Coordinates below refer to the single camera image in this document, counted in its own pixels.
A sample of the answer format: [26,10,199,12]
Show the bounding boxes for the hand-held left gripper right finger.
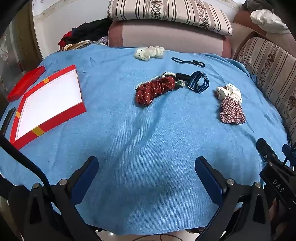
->
[195,156,271,241]

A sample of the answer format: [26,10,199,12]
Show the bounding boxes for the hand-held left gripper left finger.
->
[22,156,100,241]

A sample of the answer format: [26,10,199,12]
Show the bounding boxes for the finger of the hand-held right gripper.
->
[282,144,296,167]
[256,138,278,165]

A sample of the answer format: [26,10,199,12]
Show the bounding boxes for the red plaid scrunchie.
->
[220,97,246,125]

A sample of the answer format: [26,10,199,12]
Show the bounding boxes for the white cherry print scrunchie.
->
[215,83,242,102]

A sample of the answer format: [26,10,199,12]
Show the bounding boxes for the red gift box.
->
[9,65,87,150]

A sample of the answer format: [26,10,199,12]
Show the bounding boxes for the blue striped hair band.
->
[187,71,210,94]

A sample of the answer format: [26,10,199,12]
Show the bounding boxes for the red dotted scrunchie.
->
[135,76,176,107]

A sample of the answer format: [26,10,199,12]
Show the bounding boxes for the blue blanket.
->
[0,44,292,235]

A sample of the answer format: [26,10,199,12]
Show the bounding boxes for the striped floral sofa cushion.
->
[233,37,296,139]

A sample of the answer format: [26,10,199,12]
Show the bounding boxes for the red box lid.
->
[7,65,46,102]

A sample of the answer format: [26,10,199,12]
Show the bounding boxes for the white cloth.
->
[250,9,290,35]

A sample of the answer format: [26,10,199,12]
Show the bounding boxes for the patterned scarf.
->
[63,40,109,51]

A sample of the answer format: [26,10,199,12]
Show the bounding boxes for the cream scrunchie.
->
[134,46,165,62]

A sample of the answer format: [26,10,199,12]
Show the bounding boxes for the dark clothes pile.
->
[58,17,114,50]

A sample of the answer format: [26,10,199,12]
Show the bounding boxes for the grey cloth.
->
[243,0,274,12]

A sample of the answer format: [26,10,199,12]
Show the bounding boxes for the wooden cabinet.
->
[16,7,44,70]

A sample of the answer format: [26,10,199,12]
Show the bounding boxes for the striped floral pillow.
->
[107,0,233,36]

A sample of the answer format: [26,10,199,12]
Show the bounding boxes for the black cable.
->
[0,134,50,188]

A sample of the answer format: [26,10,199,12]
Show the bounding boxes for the thick black hair tie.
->
[176,73,192,90]

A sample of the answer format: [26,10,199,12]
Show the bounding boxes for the thin black hair tie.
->
[171,57,205,68]

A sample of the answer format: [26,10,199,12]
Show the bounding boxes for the white pearl bracelet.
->
[135,72,176,90]

